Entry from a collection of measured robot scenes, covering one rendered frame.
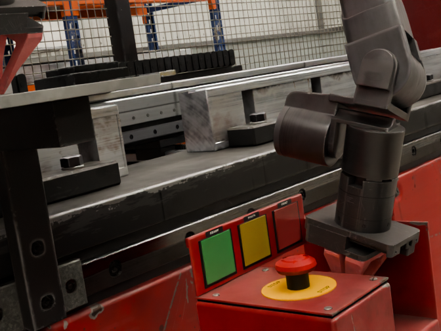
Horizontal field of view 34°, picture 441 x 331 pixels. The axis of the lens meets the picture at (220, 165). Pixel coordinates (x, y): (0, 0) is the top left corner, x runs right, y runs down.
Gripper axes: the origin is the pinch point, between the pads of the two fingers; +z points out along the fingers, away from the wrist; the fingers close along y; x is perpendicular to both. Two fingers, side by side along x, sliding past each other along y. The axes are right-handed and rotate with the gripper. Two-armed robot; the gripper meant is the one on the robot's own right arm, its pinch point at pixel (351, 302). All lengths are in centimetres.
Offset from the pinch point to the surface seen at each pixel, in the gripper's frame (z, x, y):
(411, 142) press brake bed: -3, -58, 21
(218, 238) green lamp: -7.2, 11.0, 10.0
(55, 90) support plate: -23.3, 28.1, 14.4
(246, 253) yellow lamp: -4.6, 6.9, 9.3
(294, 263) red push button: -7.6, 11.0, 0.8
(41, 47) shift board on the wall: 57, -300, 451
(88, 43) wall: 57, -354, 457
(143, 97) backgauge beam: -7, -29, 61
